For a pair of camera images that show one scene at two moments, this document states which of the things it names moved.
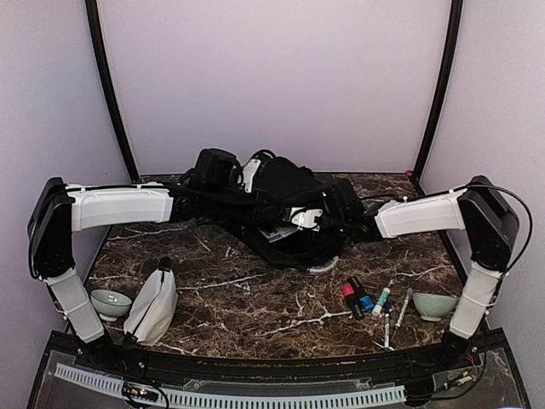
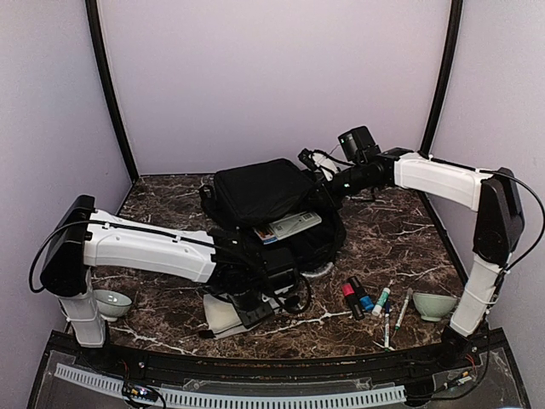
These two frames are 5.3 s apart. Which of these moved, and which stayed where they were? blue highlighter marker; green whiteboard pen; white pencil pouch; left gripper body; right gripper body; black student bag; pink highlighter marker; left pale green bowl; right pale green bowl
Moved: right gripper body; left gripper body; white pencil pouch
Stayed: right pale green bowl; blue highlighter marker; left pale green bowl; pink highlighter marker; green whiteboard pen; black student bag
